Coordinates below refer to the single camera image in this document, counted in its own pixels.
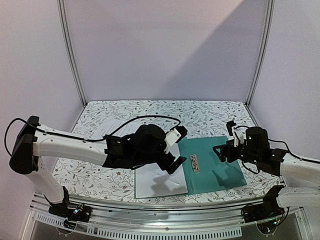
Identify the teal plastic folder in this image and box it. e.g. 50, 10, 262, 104
170, 136, 247, 195

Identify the white printed paper sheet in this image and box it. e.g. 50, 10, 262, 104
134, 142, 189, 200

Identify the white paper stack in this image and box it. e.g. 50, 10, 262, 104
94, 119, 146, 137

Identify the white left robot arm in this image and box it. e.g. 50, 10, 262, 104
9, 115, 188, 217

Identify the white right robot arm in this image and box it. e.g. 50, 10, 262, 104
212, 126, 320, 218

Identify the floral patterned table mat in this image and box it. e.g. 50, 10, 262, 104
52, 100, 283, 205

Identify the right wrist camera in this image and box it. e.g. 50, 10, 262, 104
226, 120, 245, 148

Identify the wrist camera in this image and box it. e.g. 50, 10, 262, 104
226, 120, 245, 148
164, 125, 188, 154

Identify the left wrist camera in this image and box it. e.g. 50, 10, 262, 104
164, 125, 188, 154

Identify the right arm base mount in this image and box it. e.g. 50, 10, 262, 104
240, 185, 290, 236

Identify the aluminium front rail frame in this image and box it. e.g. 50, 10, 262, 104
21, 193, 313, 240

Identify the aluminium corner post right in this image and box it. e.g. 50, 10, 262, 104
246, 0, 275, 107

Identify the aluminium corner post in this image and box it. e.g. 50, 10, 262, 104
56, 0, 87, 108
246, 0, 275, 107

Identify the aluminium corner post left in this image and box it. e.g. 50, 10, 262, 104
56, 0, 87, 108

